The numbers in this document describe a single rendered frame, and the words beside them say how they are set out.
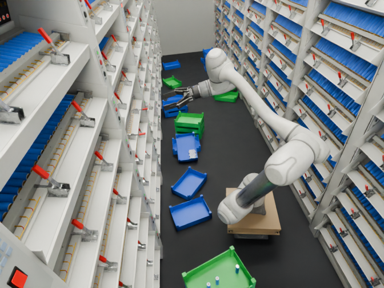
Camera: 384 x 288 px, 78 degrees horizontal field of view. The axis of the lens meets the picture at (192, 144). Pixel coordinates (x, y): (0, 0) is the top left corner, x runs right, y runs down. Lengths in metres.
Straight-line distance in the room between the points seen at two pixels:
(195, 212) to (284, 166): 1.22
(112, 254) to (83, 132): 0.43
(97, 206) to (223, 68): 0.80
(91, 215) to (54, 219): 0.24
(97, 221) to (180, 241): 1.24
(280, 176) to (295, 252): 1.06
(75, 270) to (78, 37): 0.67
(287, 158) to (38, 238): 0.83
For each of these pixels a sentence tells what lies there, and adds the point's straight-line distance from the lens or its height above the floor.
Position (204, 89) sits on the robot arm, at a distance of 1.32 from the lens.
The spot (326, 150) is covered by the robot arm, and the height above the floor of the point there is 1.01.
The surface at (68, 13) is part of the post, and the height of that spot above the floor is 1.59.
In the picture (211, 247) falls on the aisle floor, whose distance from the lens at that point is 1.91.
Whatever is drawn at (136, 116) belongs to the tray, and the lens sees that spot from 1.54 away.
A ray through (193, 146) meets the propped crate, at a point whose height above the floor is 0.08.
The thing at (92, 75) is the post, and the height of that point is 1.40.
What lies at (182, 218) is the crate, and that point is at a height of 0.00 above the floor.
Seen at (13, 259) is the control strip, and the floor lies 1.39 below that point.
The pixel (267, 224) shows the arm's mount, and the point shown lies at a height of 0.27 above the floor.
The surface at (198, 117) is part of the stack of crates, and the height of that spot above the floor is 0.17.
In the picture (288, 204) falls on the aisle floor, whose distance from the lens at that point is 2.20.
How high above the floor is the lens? 1.71
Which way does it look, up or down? 40 degrees down
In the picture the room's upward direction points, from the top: 6 degrees counter-clockwise
